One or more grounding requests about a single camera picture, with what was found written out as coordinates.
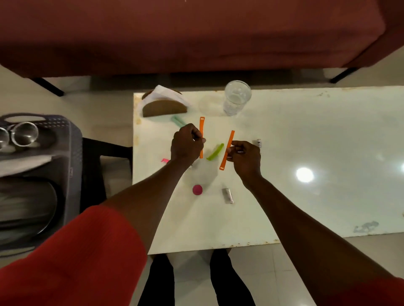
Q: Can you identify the person's right hand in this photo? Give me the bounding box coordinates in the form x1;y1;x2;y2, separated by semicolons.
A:
226;140;263;187

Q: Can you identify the person's left hand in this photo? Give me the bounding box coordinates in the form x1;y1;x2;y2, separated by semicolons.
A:
170;123;206;168

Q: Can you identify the orange plastic stick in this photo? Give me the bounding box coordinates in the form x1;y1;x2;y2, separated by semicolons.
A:
199;116;206;159
219;130;236;171

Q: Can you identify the single white napkin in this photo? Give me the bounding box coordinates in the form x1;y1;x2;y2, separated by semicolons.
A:
138;84;190;109

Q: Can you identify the clear drinking glass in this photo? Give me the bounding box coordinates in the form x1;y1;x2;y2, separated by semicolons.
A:
223;80;253;116

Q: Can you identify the grey plastic basket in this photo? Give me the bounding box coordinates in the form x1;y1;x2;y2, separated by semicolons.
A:
0;113;83;253

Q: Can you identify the clear zip bag blue seal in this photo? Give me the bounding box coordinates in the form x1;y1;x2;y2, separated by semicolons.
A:
0;153;53;179

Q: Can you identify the metal utensil with loop handle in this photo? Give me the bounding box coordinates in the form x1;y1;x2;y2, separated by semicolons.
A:
11;122;39;147

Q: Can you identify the steel kettle with black handle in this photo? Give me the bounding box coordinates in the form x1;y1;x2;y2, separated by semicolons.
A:
0;178;59;246

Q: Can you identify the person's left forearm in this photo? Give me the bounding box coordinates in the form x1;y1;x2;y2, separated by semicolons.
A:
101;161;190;253

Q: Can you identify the person's right forearm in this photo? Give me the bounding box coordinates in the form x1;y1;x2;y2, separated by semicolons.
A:
245;176;395;306

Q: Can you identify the person's right leg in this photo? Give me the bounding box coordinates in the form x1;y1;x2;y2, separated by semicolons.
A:
210;249;256;306

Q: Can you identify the person's leg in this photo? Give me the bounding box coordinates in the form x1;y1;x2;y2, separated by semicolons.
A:
138;253;175;306
210;249;256;306

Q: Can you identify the person's left leg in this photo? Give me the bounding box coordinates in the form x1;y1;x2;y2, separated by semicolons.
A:
138;253;175;306

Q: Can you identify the brown wooden napkin holder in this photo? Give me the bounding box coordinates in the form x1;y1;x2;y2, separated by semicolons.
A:
141;89;189;118

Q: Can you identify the white table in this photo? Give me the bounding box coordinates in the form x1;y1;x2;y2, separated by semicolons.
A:
132;85;404;255

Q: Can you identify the black stool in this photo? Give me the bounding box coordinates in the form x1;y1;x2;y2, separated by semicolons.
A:
80;137;133;215

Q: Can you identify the red fabric sofa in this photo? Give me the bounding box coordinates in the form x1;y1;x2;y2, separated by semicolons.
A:
0;0;404;97

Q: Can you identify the red sweater sleeve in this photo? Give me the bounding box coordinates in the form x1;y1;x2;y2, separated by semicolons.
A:
0;205;148;306
319;277;404;306

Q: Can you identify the green handled utensil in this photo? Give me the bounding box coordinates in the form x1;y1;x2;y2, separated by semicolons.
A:
206;143;225;161

